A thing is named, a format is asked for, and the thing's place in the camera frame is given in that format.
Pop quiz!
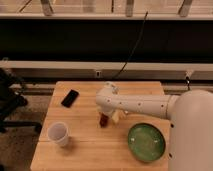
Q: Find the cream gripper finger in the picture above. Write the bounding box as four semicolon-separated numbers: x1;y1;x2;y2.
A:
112;111;126;124

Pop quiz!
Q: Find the red pepper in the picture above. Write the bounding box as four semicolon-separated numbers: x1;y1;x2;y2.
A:
99;114;109;128

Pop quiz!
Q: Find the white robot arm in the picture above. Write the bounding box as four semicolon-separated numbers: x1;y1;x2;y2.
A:
96;82;213;171

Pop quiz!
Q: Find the green bowl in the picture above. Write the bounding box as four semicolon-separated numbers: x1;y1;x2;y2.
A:
127;123;166;163

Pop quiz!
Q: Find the black smartphone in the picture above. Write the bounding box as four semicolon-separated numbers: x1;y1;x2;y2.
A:
61;90;79;108

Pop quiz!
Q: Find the black office chair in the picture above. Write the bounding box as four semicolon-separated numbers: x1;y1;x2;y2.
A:
0;69;42;133

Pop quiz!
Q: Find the black hanging cable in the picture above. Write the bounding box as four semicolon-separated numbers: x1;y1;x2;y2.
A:
110;10;149;81

